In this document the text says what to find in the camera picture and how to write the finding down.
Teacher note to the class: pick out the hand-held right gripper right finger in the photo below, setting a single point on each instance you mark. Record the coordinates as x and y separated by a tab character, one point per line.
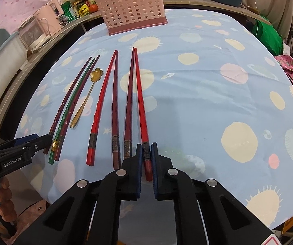
154	173

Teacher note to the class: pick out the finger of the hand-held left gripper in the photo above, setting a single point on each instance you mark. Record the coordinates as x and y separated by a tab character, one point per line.
39	144
25	138

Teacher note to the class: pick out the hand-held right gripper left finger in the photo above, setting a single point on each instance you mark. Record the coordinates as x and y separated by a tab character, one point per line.
138	173

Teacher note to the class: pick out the maroon chopstick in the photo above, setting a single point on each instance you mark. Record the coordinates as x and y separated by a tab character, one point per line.
86	83
76	83

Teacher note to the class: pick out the green chopstick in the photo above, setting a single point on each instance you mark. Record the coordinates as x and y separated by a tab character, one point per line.
82	83

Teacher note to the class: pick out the bright red chopstick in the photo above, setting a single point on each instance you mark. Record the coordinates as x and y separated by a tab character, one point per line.
103	91
139	94

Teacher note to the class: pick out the dark red chopstick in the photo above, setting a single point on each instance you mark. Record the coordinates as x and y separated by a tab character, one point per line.
130	94

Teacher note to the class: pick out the brown-red chopstick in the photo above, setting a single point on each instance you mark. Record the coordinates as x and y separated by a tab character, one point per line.
115	94

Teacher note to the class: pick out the gold flower-shaped spoon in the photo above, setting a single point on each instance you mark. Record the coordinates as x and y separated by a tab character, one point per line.
96	74

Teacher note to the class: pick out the pink perforated utensil basket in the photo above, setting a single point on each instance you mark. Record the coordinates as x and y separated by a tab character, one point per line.
126	10

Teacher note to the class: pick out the person's left hand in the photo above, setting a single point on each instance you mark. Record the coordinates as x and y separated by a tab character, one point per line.
6	199

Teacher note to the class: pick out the white storage bin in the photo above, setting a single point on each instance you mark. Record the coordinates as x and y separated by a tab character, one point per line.
3	61

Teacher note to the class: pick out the white plastic-wrapped appliance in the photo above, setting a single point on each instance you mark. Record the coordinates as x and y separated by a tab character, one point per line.
32	34

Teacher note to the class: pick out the pink electric kettle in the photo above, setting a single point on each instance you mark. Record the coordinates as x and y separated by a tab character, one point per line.
48	12

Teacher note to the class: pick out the green can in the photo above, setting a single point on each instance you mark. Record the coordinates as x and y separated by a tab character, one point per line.
66	9

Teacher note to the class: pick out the yellow snack packet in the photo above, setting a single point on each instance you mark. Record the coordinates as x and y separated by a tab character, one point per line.
84	10

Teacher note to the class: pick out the tomato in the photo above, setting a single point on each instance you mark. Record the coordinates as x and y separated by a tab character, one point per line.
92	8

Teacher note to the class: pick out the pink floral cloth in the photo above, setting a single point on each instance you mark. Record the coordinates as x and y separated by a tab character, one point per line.
292	69

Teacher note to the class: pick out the grey kitchen counter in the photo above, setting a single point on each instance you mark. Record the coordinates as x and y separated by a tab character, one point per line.
195	2

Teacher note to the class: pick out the green plastic bag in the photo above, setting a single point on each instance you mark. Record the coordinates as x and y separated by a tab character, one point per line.
267	35

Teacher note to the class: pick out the beige curtain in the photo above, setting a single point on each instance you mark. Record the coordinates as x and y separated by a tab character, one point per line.
276	0

